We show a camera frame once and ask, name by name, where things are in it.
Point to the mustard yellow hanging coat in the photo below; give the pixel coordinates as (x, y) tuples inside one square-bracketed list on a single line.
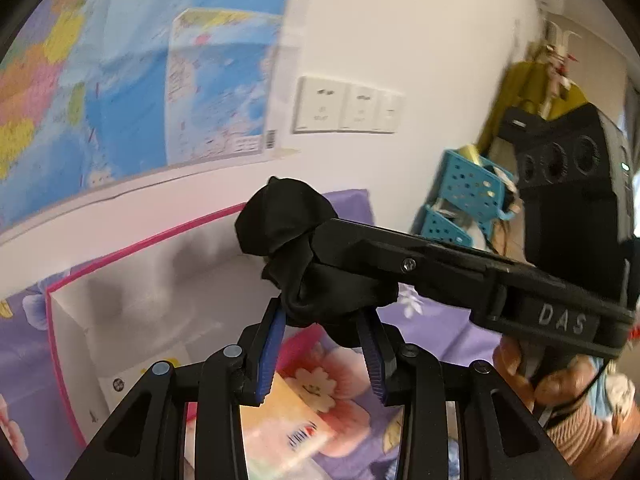
[(524, 86)]

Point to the pink cardboard box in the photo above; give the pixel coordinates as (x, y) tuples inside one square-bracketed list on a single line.
[(182, 295)]

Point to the pastel tissue box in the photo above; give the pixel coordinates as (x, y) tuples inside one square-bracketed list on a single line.
[(282, 433)]

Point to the pink sleeve right forearm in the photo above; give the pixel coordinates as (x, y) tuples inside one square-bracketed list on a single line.
[(591, 446)]

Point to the blue plastic basket shelf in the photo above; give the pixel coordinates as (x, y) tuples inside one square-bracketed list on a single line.
[(467, 199)]

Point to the person right hand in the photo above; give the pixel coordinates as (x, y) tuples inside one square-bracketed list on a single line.
[(559, 388)]

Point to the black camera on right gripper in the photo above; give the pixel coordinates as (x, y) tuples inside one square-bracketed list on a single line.
[(574, 177)]

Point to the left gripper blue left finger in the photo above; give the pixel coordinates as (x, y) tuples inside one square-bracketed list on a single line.
[(261, 346)]

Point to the white wall socket panel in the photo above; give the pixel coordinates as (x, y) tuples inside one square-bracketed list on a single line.
[(329, 105)]

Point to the purple floral bedsheet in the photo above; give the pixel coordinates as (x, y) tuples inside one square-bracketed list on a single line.
[(331, 380)]

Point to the white coat rack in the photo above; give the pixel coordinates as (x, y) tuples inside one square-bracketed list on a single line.
[(557, 60)]

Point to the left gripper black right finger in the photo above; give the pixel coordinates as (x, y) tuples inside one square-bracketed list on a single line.
[(381, 346)]

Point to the black scrunchie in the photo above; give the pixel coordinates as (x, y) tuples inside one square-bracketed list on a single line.
[(276, 224)]

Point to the colourful wall map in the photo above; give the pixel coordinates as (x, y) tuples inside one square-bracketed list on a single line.
[(95, 92)]

